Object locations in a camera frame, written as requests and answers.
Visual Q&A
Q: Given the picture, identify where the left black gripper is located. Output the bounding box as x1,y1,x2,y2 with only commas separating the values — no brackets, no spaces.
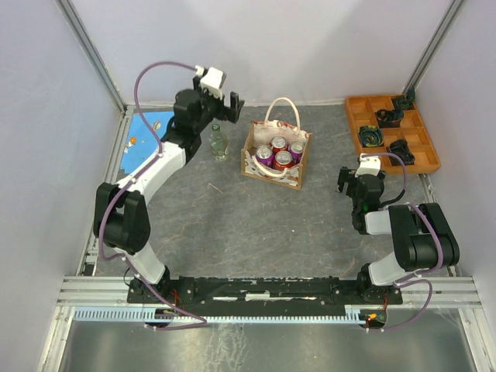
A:
194,77,245,133

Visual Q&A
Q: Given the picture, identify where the green cap glass soda bottle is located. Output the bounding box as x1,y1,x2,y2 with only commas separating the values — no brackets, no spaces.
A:
210,123,229,161

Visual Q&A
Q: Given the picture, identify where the purple fanta can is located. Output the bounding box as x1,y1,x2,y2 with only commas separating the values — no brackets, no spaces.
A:
288,140,305,164
255,145,274,167

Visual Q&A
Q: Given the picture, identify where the red soda can back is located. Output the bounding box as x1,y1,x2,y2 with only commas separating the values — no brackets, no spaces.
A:
270,136,288,153

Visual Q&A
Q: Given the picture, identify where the red soda can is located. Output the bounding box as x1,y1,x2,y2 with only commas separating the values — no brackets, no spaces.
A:
270,136,288,153
274,150,295,171

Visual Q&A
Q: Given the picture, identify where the red soda can front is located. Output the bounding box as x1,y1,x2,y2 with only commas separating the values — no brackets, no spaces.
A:
274,150,295,171

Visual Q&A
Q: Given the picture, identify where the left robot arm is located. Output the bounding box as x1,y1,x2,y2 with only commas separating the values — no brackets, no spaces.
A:
94,67,244,302

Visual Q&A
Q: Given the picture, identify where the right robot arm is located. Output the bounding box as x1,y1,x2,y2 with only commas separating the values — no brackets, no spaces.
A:
337,167,460,303

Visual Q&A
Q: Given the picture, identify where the canvas tote bag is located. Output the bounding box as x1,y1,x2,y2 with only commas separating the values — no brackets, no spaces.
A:
241,97,312,190

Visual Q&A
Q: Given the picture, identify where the rolled dark sock blue-yellow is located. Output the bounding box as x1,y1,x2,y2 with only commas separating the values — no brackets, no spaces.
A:
358,126,384,148

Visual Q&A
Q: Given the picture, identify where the dark sock lower compartment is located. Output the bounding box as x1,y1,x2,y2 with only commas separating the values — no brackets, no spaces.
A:
387,139,415,165

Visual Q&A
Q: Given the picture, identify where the orange wooden divided tray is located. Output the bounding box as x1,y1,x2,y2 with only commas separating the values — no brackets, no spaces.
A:
344,95,441,174

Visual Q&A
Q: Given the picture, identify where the dark folded sock centre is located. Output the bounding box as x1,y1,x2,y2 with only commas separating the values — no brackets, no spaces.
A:
375,108,404,129

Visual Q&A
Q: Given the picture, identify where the dark sock top corner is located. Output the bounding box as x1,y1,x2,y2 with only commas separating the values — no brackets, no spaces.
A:
391,88,416,111

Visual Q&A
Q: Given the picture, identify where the blue patterned cloth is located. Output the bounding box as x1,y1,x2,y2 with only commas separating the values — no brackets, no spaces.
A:
119,111,173,177

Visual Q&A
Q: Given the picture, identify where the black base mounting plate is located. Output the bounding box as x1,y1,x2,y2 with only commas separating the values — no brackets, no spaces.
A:
126,275,404,317

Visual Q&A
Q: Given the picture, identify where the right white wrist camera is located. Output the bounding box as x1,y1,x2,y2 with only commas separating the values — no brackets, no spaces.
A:
355,153,381,177

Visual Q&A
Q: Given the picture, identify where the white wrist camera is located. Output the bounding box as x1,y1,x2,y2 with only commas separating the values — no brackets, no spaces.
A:
195,65,226,99
355,153,381,177

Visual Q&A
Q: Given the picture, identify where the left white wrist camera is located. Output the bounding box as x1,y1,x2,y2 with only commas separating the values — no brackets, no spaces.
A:
195,65,226,99

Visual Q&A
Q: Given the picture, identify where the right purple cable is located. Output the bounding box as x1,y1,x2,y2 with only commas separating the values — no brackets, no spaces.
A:
363,152,446,333

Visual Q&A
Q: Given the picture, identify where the purple cable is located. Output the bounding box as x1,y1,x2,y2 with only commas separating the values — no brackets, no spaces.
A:
363,152,446,333
96,61,209,331

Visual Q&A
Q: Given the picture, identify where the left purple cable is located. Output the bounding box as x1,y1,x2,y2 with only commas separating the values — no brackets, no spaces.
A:
96,61,209,331

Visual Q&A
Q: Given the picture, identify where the right aluminium corner post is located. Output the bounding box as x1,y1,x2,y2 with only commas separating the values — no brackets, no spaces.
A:
402,0,466,93

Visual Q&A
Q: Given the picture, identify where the aluminium corner post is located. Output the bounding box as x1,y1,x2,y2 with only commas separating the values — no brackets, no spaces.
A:
55,0,127,112
402,0,466,93

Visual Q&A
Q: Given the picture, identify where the left aluminium corner post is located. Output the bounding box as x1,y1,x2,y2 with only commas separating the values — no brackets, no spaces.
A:
55,0,127,112

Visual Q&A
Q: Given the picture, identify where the light blue cable duct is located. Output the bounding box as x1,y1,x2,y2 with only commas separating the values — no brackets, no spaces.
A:
73,306,365,325

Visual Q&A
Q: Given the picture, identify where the aluminium frame rail front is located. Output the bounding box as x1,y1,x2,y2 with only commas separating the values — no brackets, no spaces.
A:
57,276,482,308

